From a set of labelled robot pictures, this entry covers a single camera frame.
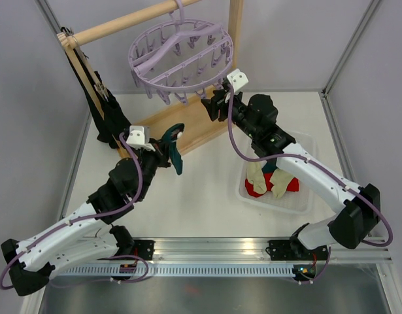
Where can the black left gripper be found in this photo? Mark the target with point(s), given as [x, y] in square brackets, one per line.
[161, 152]

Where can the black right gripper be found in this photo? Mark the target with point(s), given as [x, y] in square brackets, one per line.
[212, 106]

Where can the green christmas sock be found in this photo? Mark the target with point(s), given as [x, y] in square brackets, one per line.
[170, 138]

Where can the purple round clip hanger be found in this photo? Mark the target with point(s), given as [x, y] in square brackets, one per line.
[180, 57]

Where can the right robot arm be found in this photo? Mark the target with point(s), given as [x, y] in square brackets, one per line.
[355, 207]

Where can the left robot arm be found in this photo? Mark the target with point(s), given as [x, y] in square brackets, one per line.
[89, 233]

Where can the black shorts on hanger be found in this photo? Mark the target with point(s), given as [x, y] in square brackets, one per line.
[115, 121]

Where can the wooden rack base tray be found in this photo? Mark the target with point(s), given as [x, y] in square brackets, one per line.
[159, 117]

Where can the cream sock left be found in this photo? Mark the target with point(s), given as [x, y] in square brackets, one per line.
[255, 179]

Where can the cream sock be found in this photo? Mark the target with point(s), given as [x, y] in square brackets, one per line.
[280, 180]
[255, 179]

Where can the cream sock right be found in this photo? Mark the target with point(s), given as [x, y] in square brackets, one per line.
[280, 180]

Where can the red sock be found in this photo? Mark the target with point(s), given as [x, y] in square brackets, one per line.
[293, 186]

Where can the white plastic basket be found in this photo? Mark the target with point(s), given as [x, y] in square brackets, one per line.
[296, 203]

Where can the wooden rack top rod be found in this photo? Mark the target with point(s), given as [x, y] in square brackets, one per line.
[121, 23]

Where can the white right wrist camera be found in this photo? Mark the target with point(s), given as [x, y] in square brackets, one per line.
[237, 79]

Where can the wooden rack right post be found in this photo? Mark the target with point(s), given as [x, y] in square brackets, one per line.
[234, 27]

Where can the wooden rack post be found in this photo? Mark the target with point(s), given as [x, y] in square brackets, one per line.
[234, 27]
[69, 46]

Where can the aluminium mounting rail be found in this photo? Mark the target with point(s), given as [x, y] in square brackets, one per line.
[248, 250]

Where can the wooden rack left post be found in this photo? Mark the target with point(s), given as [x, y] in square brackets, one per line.
[69, 46]

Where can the white slotted cable duct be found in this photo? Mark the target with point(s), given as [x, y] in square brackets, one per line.
[183, 270]

